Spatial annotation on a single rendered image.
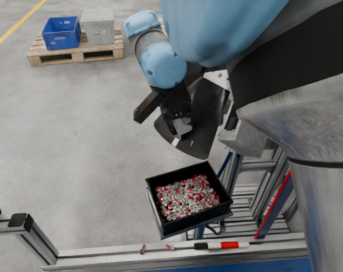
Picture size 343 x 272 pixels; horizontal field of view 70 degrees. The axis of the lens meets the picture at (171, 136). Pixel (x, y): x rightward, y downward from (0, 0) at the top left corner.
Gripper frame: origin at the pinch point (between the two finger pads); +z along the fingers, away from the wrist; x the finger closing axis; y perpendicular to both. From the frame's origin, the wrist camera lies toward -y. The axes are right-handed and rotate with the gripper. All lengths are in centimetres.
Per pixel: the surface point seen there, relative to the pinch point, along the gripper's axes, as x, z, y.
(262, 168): 19, 55, 30
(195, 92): 9.9, -6.6, 8.9
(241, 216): 19, 100, 15
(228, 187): 17, 60, 12
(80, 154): 89, 74, -97
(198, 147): -4.2, 2.8, 5.4
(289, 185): -27.4, -5.1, 21.7
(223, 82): 10.5, -6.7, 17.7
